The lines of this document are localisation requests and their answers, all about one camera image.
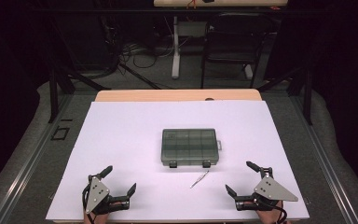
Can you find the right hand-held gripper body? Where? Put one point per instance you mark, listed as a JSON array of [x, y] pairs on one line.
[[272, 190]]

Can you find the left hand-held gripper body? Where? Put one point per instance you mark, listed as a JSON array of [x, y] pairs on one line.
[[97, 192]]

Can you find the metal tweezers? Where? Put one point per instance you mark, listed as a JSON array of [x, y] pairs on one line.
[[199, 179]]

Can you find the grey translucent compartment box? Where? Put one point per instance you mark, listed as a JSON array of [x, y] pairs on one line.
[[189, 146]]

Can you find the person's left hand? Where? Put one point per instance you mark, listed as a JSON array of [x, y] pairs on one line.
[[95, 219]]

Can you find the person's right hand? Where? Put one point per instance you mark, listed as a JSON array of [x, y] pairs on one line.
[[270, 217]]

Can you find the white desk foot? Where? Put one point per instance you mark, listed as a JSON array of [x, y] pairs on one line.
[[248, 71]]

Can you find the black chair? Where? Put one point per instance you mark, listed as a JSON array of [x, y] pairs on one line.
[[236, 43]]

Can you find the white desk leg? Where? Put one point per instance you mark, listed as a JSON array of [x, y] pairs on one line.
[[176, 46]]

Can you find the grey box under desk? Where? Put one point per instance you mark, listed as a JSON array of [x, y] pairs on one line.
[[192, 29]]

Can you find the black horizontal bar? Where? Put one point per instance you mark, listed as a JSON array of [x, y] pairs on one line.
[[105, 10]]

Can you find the light wooden desk top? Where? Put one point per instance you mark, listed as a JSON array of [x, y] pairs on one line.
[[230, 3]]

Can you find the black metal stand post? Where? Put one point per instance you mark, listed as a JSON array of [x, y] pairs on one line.
[[53, 93]]

